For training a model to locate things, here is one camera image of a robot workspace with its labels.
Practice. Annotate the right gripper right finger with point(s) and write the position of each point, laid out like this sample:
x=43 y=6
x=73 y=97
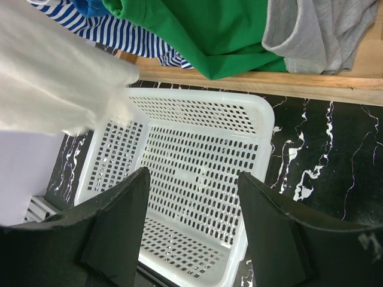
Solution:
x=294 y=245

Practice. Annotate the grey tank top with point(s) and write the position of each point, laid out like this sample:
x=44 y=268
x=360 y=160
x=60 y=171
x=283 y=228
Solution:
x=317 y=37

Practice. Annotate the green tank top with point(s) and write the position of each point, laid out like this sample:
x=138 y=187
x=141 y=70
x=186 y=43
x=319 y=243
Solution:
x=218 y=38

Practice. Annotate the blue white striped tank top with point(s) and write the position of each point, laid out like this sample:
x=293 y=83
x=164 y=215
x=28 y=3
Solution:
x=112 y=32

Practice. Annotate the white perforated plastic basket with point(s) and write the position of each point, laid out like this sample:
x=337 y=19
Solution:
x=195 y=143

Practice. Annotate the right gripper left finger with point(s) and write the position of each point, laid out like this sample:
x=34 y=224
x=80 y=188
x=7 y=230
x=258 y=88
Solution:
x=95 y=243

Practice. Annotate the wooden clothes rack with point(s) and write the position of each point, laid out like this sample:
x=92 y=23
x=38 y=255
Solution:
x=362 y=85

